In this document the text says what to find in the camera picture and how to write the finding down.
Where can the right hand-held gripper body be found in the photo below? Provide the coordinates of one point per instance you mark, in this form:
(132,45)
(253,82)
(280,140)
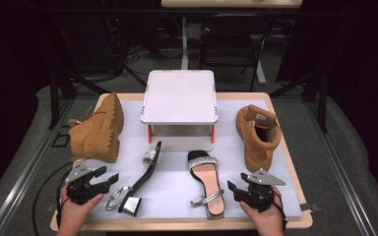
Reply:
(259,195)

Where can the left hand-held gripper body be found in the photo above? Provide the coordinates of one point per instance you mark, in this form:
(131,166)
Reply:
(78,188)

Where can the tan suede boot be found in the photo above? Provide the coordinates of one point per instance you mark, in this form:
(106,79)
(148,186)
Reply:
(256,147)
(95,131)

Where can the white shoe rack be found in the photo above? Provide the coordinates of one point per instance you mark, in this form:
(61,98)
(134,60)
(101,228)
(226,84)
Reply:
(178,98)

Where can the person's right hand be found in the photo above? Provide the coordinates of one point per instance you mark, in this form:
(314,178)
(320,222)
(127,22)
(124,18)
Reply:
(269,218)

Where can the person's left hand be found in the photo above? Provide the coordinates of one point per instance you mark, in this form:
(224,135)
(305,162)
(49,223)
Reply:
(74,213)

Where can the grey tape piece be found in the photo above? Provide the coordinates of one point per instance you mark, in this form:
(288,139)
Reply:
(50,207)
(310,207)

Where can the white foam mat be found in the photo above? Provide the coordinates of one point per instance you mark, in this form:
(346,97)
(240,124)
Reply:
(170,196)

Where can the black metal stand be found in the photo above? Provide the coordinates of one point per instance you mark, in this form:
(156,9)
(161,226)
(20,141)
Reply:
(322,101)
(55,98)

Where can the black chair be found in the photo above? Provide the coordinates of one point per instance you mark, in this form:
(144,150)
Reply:
(229,42)

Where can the white desk with legs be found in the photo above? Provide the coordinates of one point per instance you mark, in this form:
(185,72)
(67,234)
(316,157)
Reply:
(184,42)

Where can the aluminium frame rail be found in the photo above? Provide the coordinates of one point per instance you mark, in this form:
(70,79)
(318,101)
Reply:
(341,170)
(26,173)

